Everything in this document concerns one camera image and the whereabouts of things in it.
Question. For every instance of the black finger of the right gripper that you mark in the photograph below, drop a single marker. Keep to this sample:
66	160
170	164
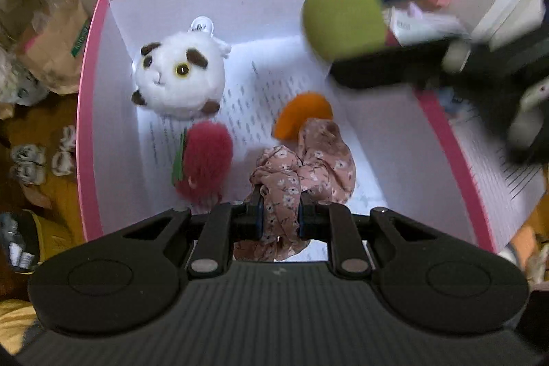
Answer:
393	65

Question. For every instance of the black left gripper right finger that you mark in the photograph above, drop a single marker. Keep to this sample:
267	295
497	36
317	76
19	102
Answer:
333	223

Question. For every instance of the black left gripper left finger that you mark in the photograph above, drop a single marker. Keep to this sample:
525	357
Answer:
227	224

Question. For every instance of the pink floral fabric scrunchie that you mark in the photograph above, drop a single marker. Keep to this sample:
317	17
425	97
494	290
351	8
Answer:
322	166

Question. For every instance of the green plush ball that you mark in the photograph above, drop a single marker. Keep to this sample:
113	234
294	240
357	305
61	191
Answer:
343	29

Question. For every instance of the red fuzzy strawberry plush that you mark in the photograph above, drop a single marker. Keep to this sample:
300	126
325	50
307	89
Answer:
202	161

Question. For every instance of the pink white storage box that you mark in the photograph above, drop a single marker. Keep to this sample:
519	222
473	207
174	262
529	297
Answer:
407	156

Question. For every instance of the orange plush ball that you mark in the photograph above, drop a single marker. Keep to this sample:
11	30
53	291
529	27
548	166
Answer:
294	115

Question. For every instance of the white panda plush ball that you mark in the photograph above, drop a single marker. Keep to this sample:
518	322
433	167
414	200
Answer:
183	75

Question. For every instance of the brown paper bag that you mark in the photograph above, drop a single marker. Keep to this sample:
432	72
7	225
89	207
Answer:
53	45

